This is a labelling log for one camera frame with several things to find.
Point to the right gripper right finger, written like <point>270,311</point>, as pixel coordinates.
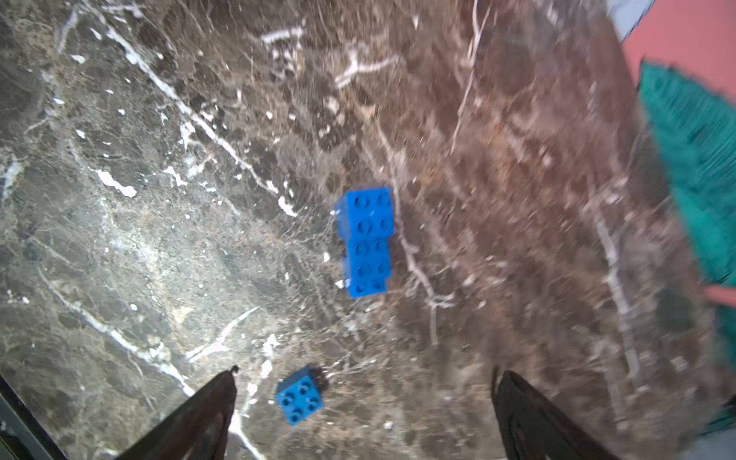
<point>531,427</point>

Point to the blue lego brick right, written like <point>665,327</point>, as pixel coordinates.
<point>299,396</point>

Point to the long blue lego brick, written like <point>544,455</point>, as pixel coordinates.
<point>365,223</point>

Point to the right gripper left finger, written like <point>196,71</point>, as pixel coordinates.
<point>198,429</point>

